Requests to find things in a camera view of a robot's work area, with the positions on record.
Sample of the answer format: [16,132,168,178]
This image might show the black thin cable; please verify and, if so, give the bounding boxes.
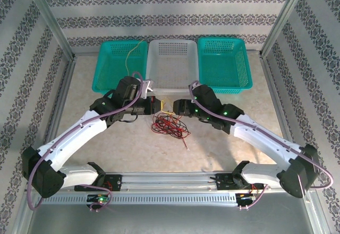
[151,122,184,139]
[169,114,191,136]
[150,113,176,134]
[156,117,188,139]

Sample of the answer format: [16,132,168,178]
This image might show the teal plastic mesh basket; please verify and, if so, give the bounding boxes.
[91,40,149,94]
[197,37,253,94]

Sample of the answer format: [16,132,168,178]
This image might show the white plastic mesh basket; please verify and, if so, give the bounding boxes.
[145,39,199,96]

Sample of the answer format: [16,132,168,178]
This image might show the small controller circuit board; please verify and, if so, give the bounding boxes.
[87,194,111,203]
[235,193,257,201]

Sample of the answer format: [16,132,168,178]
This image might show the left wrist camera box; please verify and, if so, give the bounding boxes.
[140,79,155,99]

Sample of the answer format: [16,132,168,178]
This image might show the black left wrist cable loop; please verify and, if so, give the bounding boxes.
[118,114,139,125]

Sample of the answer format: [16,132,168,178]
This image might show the aluminium table edge rail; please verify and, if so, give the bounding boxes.
[42,57,78,155]
[71,48,264,57]
[260,55,303,171]

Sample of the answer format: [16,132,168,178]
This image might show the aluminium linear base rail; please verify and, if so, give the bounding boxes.
[105,171,269,192]

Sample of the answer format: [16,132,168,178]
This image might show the slotted grey cable duct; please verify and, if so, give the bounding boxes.
[40,191,239,206]

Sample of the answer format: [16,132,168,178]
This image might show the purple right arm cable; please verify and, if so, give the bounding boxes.
[188,84,334,210]

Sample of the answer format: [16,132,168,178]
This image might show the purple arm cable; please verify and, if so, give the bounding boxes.
[188,84,334,210]
[26,71,146,213]

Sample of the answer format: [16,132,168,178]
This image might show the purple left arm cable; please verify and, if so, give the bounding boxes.
[26,71,146,213]

